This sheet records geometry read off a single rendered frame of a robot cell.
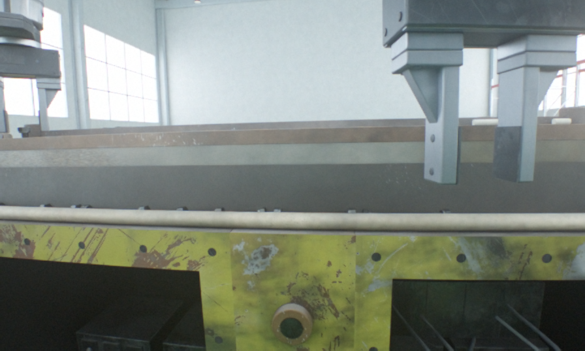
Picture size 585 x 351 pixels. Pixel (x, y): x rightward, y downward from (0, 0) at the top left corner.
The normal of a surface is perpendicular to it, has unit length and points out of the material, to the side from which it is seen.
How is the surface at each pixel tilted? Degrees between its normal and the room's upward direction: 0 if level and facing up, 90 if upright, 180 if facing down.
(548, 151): 90
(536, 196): 90
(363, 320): 90
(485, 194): 90
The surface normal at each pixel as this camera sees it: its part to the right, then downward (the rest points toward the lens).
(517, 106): -1.00, 0.02
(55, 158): -0.13, 0.12
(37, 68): 0.61, 0.07
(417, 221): -0.13, -0.19
